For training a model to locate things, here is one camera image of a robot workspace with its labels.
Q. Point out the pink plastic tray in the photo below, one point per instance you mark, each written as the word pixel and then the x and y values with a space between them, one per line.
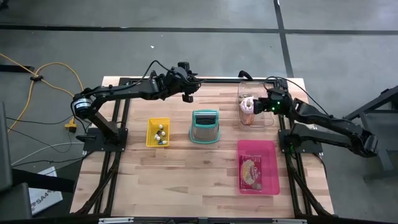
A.
pixel 270 168

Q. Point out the yellow plastic basket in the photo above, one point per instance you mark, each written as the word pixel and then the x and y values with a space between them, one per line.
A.
pixel 150 124

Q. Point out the black frame clamp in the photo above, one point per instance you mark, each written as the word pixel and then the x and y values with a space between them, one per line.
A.
pixel 245 74

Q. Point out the black beam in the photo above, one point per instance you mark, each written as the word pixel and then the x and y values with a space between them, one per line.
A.
pixel 40 182

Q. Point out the white printed cardboard box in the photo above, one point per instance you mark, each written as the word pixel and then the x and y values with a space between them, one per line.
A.
pixel 46 199

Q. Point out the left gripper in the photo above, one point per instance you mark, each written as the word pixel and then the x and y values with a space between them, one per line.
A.
pixel 183 81

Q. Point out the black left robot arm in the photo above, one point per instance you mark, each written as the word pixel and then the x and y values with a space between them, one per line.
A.
pixel 124 91

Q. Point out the black flat floor bar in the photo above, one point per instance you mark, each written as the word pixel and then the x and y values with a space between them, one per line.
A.
pixel 15 68

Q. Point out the teal metal box grater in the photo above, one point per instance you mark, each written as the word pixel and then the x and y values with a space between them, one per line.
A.
pixel 205 127

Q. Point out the silver metal bracket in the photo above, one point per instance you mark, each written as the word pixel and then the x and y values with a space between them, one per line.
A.
pixel 289 221
pixel 115 220

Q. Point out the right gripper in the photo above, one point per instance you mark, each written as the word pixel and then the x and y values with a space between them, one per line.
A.
pixel 278 102

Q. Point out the dark grey metal table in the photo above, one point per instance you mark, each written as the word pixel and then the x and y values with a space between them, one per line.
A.
pixel 382 146

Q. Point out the grey cabinet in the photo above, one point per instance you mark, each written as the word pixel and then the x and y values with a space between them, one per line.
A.
pixel 6 149

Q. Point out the white frosted donut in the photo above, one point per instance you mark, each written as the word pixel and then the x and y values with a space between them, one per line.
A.
pixel 246 105

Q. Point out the red snack package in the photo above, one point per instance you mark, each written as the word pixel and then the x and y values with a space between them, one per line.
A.
pixel 250 172

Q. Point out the black aluminium table frame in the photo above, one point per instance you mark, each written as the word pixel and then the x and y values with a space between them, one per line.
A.
pixel 217 80

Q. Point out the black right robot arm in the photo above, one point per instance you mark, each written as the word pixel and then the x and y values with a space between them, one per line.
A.
pixel 326 119

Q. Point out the clear plastic container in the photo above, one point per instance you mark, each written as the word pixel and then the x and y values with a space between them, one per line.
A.
pixel 264 119

